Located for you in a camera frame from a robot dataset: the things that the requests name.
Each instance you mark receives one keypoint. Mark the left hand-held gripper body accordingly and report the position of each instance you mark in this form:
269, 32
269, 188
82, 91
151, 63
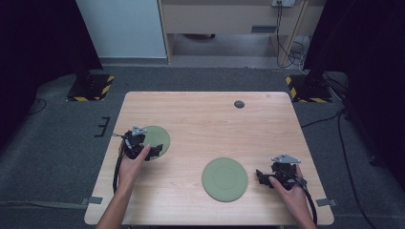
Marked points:
133, 144

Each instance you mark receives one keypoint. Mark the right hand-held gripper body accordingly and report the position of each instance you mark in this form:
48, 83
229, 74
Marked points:
285, 173

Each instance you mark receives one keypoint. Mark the small green plate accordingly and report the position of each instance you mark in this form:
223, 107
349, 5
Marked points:
158, 137

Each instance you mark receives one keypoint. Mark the large green plate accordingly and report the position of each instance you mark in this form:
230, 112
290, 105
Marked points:
224, 179

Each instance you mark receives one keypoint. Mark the person's right hand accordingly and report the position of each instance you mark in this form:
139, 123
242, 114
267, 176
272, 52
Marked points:
291, 198

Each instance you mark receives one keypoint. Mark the person's left hand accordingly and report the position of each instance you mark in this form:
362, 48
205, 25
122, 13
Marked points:
130, 171

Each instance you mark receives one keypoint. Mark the grey tape strip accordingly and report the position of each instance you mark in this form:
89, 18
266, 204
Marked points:
91, 200
327, 202

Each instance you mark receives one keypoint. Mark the black stand base yellow stripes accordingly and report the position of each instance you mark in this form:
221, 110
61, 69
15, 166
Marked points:
307, 90
90, 89

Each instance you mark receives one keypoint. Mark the dark round table grommet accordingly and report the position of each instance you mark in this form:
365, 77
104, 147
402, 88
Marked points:
239, 104

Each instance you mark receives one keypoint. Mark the white panel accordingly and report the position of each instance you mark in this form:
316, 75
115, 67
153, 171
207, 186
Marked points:
121, 28

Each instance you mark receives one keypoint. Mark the dark curtain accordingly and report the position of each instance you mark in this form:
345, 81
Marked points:
38, 47
366, 63

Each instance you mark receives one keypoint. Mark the light wooden desk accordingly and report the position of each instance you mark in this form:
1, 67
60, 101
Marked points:
223, 19

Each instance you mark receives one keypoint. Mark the grey power strip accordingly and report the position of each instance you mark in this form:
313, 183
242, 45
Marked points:
283, 3

